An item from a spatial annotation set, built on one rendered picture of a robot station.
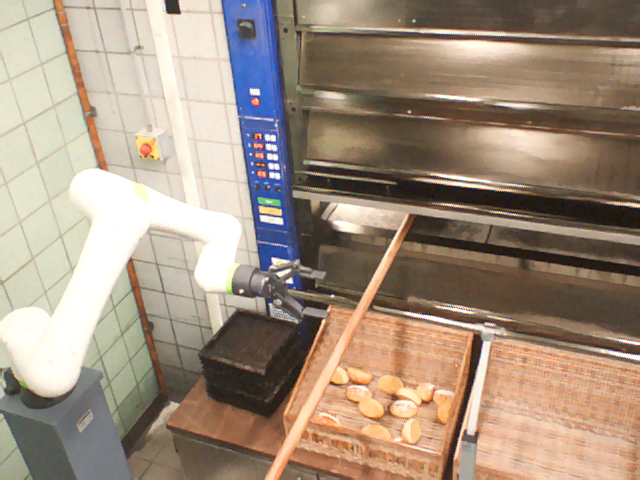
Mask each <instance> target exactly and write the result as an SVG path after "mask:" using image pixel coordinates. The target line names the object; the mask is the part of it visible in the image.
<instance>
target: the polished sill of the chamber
mask: <svg viewBox="0 0 640 480"><path fill-rule="evenodd" d="M313 232H314V236H318V237H325V238H332V239H338V240H344V241H351V242H357V243H363V244H370V245H377V246H383V247H390V246H391V244H392V242H393V240H394V238H395V236H396V234H397V233H398V231H397V230H390V229H383V228H377V227H369V226H362V225H355V224H349V223H342V221H335V220H329V219H321V218H319V219H318V220H317V221H316V224H315V225H314V227H313ZM399 249H402V250H408V251H415V252H421V253H427V254H435V255H441V256H447V257H454V258H460V259H466V260H473V261H479V262H486V263H493V264H499V265H505V266H512V267H518V268H524V269H530V270H537V271H544V272H550V273H557V274H563V275H569V277H576V278H582V279H588V280H596V281H602V282H608V283H615V284H621V285H627V286H634V287H640V266H637V265H630V264H623V263H616V262H610V261H603V260H596V259H588V258H582V257H575V256H568V255H561V254H555V253H548V252H541V251H534V250H527V249H520V248H513V247H507V246H500V245H493V244H486V243H479V242H472V241H465V240H458V239H452V238H445V237H438V236H432V235H424V234H417V233H410V232H407V234H406V236H405V238H404V239H403V241H402V243H401V245H400V247H399Z"/></svg>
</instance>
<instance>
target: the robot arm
mask: <svg viewBox="0 0 640 480"><path fill-rule="evenodd" d="M69 198H70V201H71V203H72V205H73V207H74V208H75V209H76V210H77V211H78V212H79V213H81V214H83V215H84V216H86V217H87V218H89V219H90V220H91V222H92V225H91V228H90V231H89V234H88V237H87V240H86V243H85V245H84V248H83V251H82V253H81V256H80V258H79V261H78V263H77V266H76V268H75V270H74V273H73V275H72V278H71V280H70V283H69V285H68V287H67V289H66V291H65V293H64V295H63V297H62V299H61V301H60V303H59V305H58V307H57V309H56V311H55V312H54V314H53V316H52V318H51V316H50V315H49V314H47V312H46V311H44V310H43V309H40V308H37V307H25V308H21V309H18V310H15V311H13V312H11V313H10V314H8V315H7V316H6V317H4V318H3V320H2V321H1V322H0V342H1V345H2V347H3V349H4V352H5V354H6V356H7V359H8V361H9V363H10V366H9V367H6V368H5V369H4V368H0V376H2V379H3V380H4V381H5V382H6V387H5V388H4V392H5V394H6V395H9V396H13V395H16V394H19V398H20V400H21V402H22V403H23V405H25V406H26V407H28V408H31V409H44V408H50V407H53V406H55V405H58V404H60V403H61V402H63V401H65V400H66V399H67V398H68V397H69V396H70V395H71V394H72V393H73V392H74V390H75V388H76V384H77V380H78V378H79V375H80V372H81V368H82V365H83V362H84V358H85V355H86V352H87V349H88V347H89V344H90V341H91V338H92V336H93V333H94V331H95V327H96V324H97V322H98V320H99V317H100V315H101V313H102V310H103V308H105V306H106V304H107V302H108V299H109V297H110V295H111V293H112V291H113V289H114V287H115V285H116V283H117V281H118V280H119V278H120V275H121V273H122V271H123V269H124V268H125V266H126V264H127V262H128V261H129V259H130V257H131V255H132V254H133V252H134V250H135V249H136V247H137V246H138V244H139V243H140V241H141V239H142V238H143V237H144V235H145V234H146V232H147V230H152V231H157V232H164V233H168V234H173V235H177V236H180V237H184V238H187V239H190V240H193V241H196V242H201V243H202V249H201V252H200V256H199V259H198V262H197V265H196V268H195V272H194V278H195V282H196V284H197V286H198V287H199V288H200V289H201V290H202V291H204V292H206V293H209V294H220V293H221V294H231V295H236V296H241V297H246V298H251V299H253V298H255V297H261V298H273V299H274V304H273V307H274V308H278V309H280V310H282V311H284V312H285V313H287V314H289V315H290V316H292V317H294V318H295V319H297V320H299V321H301V322H302V321H303V319H304V318H305V317H310V318H315V317H316V318H321V319H327V318H328V316H329V314H330V311H326V310H320V309H315V308H310V307H306V309H305V308H304V307H303V306H302V305H300V304H299V303H298V302H297V301H296V300H295V299H293V298H292V297H291V296H290V294H289V293H288V288H287V283H286V281H288V280H290V279H291V278H293V277H294V276H296V274H298V273H299V272H300V273H299V277H302V278H308V279H313V280H319V281H323V280H324V279H325V277H326V276H327V272H325V271H318V270H313V269H312V268H310V267H304V266H302V265H301V264H300V260H299V259H296V260H293V261H289V262H286V263H282V264H279V265H277V264H272V265H271V267H270V268H269V269H267V271H269V272H267V271H262V270H260V268H259V267H256V266H251V265H245V264H240V263H235V262H234V261H235V255H236V251H237V248H238V244H239V241H240V238H241V227H240V224H239V221H238V220H237V219H236V218H235V217H234V216H232V215H230V214H226V213H220V212H215V211H209V210H205V209H201V208H198V207H195V206H191V205H188V204H185V203H183V202H180V201H177V200H175V199H172V198H170V197H168V196H165V195H163V194H161V193H158V192H156V191H154V190H152V189H150V188H148V187H146V186H144V185H142V184H137V183H134V182H132V181H129V180H127V179H124V178H122V177H119V176H116V175H114V174H111V173H108V172H105V171H101V170H96V169H92V170H86V171H83V172H81V173H80V174H78V175H77V176H76V177H75V178H74V179H73V181H72V182H71V185H70V188H69ZM291 268H294V269H292V270H291V271H289V272H287V273H285V274H283V276H282V277H279V275H278V274H277V272H281V271H284V270H288V269H291ZM284 296H286V297H285V299H284V298H283V297H284ZM301 311H302V312H301Z"/></svg>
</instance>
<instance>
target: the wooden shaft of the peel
mask: <svg viewBox="0 0 640 480"><path fill-rule="evenodd" d="M415 215H416V214H413V213H407V215H406V217H405V219H404V220H403V223H402V225H401V227H400V229H399V231H398V233H397V234H396V236H395V238H394V240H393V242H392V244H391V246H390V247H389V249H388V251H387V253H386V255H385V257H384V258H383V260H382V262H381V264H380V266H379V268H378V270H377V271H375V273H374V275H373V278H372V280H371V282H370V284H369V285H368V287H367V289H366V291H365V293H364V295H363V297H362V298H361V300H360V302H359V304H358V306H357V308H356V310H355V311H354V313H353V315H352V317H351V319H350V321H349V323H348V324H347V326H346V328H345V331H344V333H343V335H342V337H341V338H340V340H339V342H338V344H337V346H336V348H335V350H334V351H333V353H332V355H331V357H330V359H329V361H328V363H327V364H326V366H325V368H324V370H323V372H321V374H320V376H319V377H318V379H317V381H316V383H315V386H314V388H313V389H312V391H311V393H310V395H309V397H308V399H307V401H306V402H305V404H304V406H303V408H302V410H301V412H300V414H299V415H298V417H297V419H296V421H295V423H294V425H293V427H292V428H291V430H290V432H289V434H288V436H287V439H286V441H285V442H284V444H283V446H282V448H281V450H280V452H279V454H278V455H277V457H276V459H275V461H274V463H273V465H272V467H271V468H270V470H269V472H267V474H266V476H265V478H264V480H279V479H280V477H281V475H282V473H283V471H284V469H285V467H286V465H287V463H288V461H289V459H290V458H291V456H292V454H293V452H294V450H295V448H296V446H297V444H298V442H299V440H300V437H301V435H302V433H303V431H304V430H305V428H306V426H307V424H308V422H309V420H310V418H311V416H312V414H313V412H314V410H315V408H316V406H317V404H318V403H319V401H320V399H321V397H323V395H324V393H325V391H326V389H327V387H328V385H329V382H330V380H331V378H332V376H333V375H334V373H335V371H336V369H337V367H338V365H339V363H340V361H341V359H342V357H343V355H344V353H345V351H346V349H347V348H348V346H349V344H350V342H351V340H352V338H353V336H354V334H355V332H356V329H357V327H358V325H359V323H360V321H361V320H362V318H363V316H364V314H365V312H366V310H367V308H368V306H369V304H370V302H371V300H372V298H373V296H374V294H375V293H377V291H378V289H379V287H380V285H381V283H382V281H383V279H384V277H385V274H386V272H387V270H388V268H389V266H390V265H391V263H392V261H393V259H394V257H395V255H396V253H397V251H398V249H399V247H400V245H401V243H402V241H403V239H404V238H405V236H406V234H407V232H408V230H409V228H410V226H411V224H412V221H413V219H414V217H415Z"/></svg>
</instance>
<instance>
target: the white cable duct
mask: <svg viewBox="0 0 640 480"><path fill-rule="evenodd" d="M145 4H146V9H147V14H148V18H149V23H150V28H151V33H152V38H153V43H154V48H155V53H156V59H157V63H159V68H160V73H161V78H162V83H163V88H164V93H165V98H166V102H167V107H168V112H169V118H170V123H171V128H172V133H173V138H174V143H175V147H176V152H177V157H178V162H179V168H180V173H181V178H182V183H183V187H184V192H185V197H186V202H187V204H188V205H191V206H195V207H198V208H200V204H199V199H198V194H197V189H196V184H195V178H194V173H193V168H192V162H191V157H190V152H189V146H188V141H187V136H186V131H185V126H184V121H183V115H182V109H181V104H180V99H179V94H178V88H177V83H176V78H175V73H174V68H173V63H172V56H171V51H170V46H169V41H168V36H167V30H166V25H165V20H164V15H163V10H162V5H161V0H145ZM194 242H195V247H196V252H197V257H198V259H199V256H200V252H201V249H202V243H201V242H196V241H194ZM205 297H206V302H207V307H208V312H209V316H210V321H211V326H212V332H213V335H215V334H216V333H217V332H218V331H219V329H220V327H221V326H222V325H223V320H222V315H221V310H220V305H219V300H218V294H209V293H206V292H205Z"/></svg>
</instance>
